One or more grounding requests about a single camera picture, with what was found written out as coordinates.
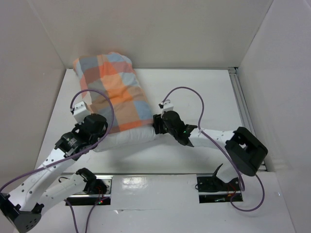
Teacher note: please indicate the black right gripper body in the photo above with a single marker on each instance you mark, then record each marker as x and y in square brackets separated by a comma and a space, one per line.
[157, 124]

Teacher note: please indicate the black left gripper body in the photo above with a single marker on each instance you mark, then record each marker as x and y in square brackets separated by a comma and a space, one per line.
[78, 125]

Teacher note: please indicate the white pillow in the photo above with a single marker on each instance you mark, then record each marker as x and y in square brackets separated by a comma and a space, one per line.
[129, 137]

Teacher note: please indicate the orange grey checked pillowcase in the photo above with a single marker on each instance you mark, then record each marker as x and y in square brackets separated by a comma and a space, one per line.
[115, 91]

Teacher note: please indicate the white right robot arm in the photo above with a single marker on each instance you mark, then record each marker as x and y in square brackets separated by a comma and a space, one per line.
[213, 139]

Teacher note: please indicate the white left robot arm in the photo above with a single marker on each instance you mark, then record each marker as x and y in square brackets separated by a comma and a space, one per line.
[25, 205]

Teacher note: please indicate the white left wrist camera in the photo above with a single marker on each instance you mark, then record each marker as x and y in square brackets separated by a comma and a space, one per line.
[80, 111]

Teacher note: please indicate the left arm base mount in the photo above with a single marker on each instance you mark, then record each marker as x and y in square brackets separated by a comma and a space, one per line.
[96, 191]

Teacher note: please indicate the aluminium rail frame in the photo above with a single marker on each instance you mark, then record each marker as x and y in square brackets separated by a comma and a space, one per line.
[240, 97]

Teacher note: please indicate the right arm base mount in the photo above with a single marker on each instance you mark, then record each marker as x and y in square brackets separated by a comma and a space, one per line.
[212, 190]

